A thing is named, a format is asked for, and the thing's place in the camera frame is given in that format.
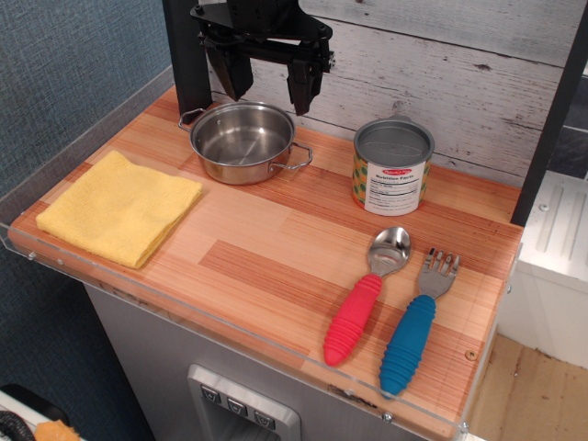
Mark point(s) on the blue handled fork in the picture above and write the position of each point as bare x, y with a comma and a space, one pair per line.
404, 351

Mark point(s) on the small steel pot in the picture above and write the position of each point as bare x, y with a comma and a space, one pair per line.
244, 143

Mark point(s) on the toy tin can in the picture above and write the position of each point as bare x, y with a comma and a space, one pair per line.
391, 164

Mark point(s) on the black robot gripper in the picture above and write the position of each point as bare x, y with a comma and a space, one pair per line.
234, 32

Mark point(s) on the orange object bottom left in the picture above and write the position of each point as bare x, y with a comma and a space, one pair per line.
55, 431

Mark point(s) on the yellow rag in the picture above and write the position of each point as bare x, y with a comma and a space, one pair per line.
119, 210

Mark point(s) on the silver dispenser button panel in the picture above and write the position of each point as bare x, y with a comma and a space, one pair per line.
228, 410

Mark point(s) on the black vertical post left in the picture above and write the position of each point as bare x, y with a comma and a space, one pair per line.
189, 60

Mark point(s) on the red handled spoon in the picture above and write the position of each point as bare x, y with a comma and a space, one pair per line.
389, 253

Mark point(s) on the clear acrylic table guard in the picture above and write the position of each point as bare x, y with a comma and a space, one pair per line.
277, 259

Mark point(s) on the white side cabinet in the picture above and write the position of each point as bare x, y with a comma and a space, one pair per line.
545, 304

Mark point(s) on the grey toy fridge cabinet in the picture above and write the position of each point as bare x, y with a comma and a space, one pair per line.
156, 346

